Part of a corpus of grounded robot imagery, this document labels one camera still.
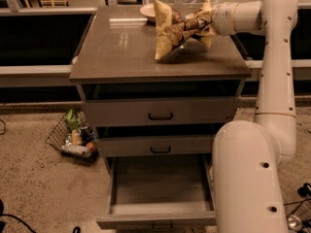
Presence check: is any brown chip bag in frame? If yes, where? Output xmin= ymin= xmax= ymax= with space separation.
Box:
xmin=154 ymin=0 xmax=216 ymax=60

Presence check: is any black wire basket right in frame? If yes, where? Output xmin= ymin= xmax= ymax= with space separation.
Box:
xmin=285 ymin=198 xmax=311 ymax=233

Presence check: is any green lettuce toy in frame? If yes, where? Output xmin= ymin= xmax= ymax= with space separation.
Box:
xmin=64 ymin=110 xmax=81 ymax=131

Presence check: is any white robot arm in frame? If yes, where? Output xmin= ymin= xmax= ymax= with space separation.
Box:
xmin=212 ymin=0 xmax=298 ymax=233

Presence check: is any grey drawer cabinet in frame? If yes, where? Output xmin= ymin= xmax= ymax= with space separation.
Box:
xmin=69 ymin=3 xmax=253 ymax=233

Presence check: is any beige bowl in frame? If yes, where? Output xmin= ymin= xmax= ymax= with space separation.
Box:
xmin=140 ymin=4 xmax=156 ymax=22

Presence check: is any silver can in basket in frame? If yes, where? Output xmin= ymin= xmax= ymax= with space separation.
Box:
xmin=62 ymin=145 xmax=91 ymax=157

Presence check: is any grey bottom drawer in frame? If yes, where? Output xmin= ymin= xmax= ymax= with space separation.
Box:
xmin=97 ymin=153 xmax=216 ymax=233

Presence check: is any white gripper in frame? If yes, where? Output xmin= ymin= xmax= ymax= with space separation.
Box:
xmin=212 ymin=2 xmax=238 ymax=36

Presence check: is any grey drawer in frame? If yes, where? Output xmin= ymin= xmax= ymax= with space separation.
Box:
xmin=81 ymin=80 xmax=242 ymax=126
xmin=97 ymin=153 xmax=216 ymax=233
xmin=96 ymin=123 xmax=223 ymax=157

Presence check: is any silver can right basket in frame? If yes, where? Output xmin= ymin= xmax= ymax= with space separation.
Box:
xmin=287 ymin=215 xmax=302 ymax=232

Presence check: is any grey top drawer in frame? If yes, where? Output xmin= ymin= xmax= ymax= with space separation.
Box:
xmin=81 ymin=80 xmax=242 ymax=126

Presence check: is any yellow bottle in basket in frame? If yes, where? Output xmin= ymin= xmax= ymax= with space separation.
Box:
xmin=72 ymin=129 xmax=83 ymax=146

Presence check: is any grey middle drawer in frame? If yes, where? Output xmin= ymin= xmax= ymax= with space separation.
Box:
xmin=96 ymin=123 xmax=223 ymax=157

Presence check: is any black wire basket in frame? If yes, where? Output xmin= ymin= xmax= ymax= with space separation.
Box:
xmin=46 ymin=111 xmax=98 ymax=162
xmin=285 ymin=198 xmax=311 ymax=233

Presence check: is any black cable bottom left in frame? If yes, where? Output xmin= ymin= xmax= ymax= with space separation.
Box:
xmin=0 ymin=197 xmax=82 ymax=233

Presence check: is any black wire basket left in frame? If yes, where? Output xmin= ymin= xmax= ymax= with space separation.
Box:
xmin=46 ymin=111 xmax=98 ymax=162

